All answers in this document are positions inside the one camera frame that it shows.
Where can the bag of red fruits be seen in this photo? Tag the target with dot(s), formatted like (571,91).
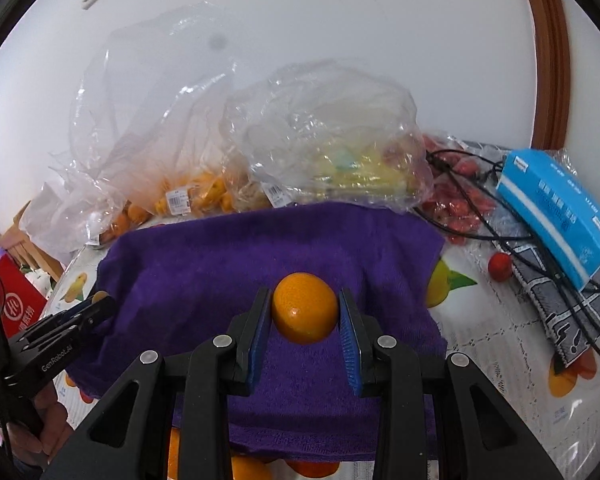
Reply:
(462,200)

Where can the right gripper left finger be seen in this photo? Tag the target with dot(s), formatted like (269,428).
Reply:
(127,434)

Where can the blue tissue pack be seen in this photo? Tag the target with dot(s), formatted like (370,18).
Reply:
(555,205)

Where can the large orange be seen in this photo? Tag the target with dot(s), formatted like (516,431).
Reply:
(250,468)

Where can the brown wooden door frame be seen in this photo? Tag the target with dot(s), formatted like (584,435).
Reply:
(553,74)

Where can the white plastic bag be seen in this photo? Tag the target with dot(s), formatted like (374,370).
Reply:
(50,219)

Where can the small glossy mandarin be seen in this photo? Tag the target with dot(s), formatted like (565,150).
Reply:
(305,309)

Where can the loose red fruit on table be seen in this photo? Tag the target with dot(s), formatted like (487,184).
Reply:
(500,267)

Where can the clear bag of yellow fruit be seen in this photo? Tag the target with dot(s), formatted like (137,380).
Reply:
(329,131)

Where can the grey patterned cloth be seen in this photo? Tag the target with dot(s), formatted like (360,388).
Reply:
(570,317)

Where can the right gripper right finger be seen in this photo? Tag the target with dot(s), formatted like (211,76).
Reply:
(478,433)

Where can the clear bag of oranges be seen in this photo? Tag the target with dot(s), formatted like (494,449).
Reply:
(147,112)

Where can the medium orange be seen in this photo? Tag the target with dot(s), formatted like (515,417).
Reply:
(174,452)

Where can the person's left hand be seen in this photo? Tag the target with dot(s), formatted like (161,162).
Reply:
(55,432)

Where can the wooden chair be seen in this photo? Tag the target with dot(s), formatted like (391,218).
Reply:
(19,246)

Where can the red box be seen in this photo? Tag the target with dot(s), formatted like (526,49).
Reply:
(21,304)

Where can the purple terry towel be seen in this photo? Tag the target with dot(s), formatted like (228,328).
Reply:
(179,285)

